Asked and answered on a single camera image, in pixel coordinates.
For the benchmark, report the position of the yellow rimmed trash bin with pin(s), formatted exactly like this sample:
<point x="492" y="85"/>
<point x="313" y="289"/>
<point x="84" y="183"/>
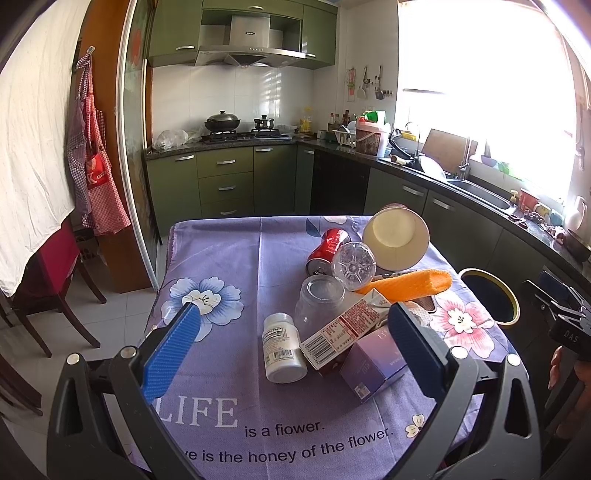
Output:
<point x="494" y="294"/>

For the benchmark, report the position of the small purple box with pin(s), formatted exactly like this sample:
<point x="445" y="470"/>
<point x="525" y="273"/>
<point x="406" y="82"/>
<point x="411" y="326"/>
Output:
<point x="373" y="364"/>

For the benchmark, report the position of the white hanging cloth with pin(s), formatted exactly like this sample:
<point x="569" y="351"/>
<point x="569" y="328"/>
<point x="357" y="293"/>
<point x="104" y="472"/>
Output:
<point x="35" y="89"/>

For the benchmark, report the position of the green cabinets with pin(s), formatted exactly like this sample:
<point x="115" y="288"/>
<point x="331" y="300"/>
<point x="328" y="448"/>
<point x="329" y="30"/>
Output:
<point x="314" y="177"/>
<point x="175" y="28"/>

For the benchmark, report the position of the black wok with lid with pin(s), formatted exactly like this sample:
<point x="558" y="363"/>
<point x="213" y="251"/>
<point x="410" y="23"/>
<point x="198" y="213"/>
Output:
<point x="222" y="122"/>

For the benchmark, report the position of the orange foam net sleeve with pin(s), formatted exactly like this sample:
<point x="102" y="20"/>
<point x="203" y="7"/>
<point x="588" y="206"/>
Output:
<point x="410" y="286"/>

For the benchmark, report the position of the person's right hand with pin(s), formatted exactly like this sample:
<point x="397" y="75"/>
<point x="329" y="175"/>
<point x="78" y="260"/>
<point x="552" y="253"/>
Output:
<point x="580" y="409"/>

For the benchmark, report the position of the small steel pot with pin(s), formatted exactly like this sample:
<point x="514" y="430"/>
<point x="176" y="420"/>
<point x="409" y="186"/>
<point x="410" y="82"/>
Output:
<point x="264" y="122"/>

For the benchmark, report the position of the steel sink faucet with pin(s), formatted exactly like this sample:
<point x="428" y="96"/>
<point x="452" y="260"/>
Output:
<point x="464" y="168"/>

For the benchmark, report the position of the white pill bottle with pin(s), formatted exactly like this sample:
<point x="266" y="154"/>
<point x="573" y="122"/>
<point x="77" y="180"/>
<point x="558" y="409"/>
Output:
<point x="282" y="356"/>

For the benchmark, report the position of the clear plastic bottle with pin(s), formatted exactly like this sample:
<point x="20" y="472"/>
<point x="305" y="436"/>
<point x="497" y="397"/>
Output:
<point x="354" y="265"/>

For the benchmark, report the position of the red lidded container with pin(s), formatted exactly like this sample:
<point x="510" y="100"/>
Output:
<point x="372" y="138"/>

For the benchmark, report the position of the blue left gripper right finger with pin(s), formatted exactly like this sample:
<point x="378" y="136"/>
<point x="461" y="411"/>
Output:
<point x="423" y="350"/>

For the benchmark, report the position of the kitchen sink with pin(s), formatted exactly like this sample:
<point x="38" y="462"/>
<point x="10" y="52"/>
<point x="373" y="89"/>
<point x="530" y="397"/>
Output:
<point x="481" y="193"/>

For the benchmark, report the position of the green upper cabinets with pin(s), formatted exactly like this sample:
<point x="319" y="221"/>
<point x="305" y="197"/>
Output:
<point x="175" y="28"/>

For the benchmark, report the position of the red soda can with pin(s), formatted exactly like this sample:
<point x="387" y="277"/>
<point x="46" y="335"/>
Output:
<point x="320" y="260"/>

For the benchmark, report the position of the paper instant noodle cup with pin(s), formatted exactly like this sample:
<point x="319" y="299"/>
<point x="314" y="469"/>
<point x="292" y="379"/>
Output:
<point x="398" y="237"/>

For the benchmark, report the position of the red checked apron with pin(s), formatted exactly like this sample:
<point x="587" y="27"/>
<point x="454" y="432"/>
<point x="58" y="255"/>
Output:
<point x="96" y="196"/>

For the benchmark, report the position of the steel range hood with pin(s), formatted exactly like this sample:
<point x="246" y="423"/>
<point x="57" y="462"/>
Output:
<point x="249" y="40"/>

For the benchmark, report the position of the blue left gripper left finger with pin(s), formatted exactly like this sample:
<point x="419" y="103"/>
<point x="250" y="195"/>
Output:
<point x="162" y="364"/>

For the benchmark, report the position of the white kettle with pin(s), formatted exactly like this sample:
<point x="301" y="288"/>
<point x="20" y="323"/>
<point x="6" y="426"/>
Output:
<point x="575" y="215"/>

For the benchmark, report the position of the plastic bag on counter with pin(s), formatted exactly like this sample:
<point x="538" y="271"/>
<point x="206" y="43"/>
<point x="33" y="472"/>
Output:
<point x="170" y="139"/>

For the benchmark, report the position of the green lower cabinets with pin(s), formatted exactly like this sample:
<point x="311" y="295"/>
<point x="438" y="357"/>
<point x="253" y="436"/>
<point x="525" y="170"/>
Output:
<point x="314" y="177"/>

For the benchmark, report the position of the wooden cutting board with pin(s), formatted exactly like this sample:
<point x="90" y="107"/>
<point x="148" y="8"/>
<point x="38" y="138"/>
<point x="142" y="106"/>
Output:
<point x="445" y="148"/>

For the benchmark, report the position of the purple floral tablecloth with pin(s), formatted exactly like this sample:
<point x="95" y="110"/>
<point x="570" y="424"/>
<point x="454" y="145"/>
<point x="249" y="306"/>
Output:
<point x="229" y="420"/>

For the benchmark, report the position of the red wooden chair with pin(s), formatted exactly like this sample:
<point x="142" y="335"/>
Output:
<point x="45" y="284"/>

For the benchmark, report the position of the gas stove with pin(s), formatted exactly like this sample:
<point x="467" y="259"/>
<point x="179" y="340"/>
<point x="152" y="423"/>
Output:
<point x="235" y="136"/>

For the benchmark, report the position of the clear plastic cup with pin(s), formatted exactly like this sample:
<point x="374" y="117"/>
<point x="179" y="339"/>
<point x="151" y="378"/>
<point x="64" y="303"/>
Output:
<point x="320" y="301"/>

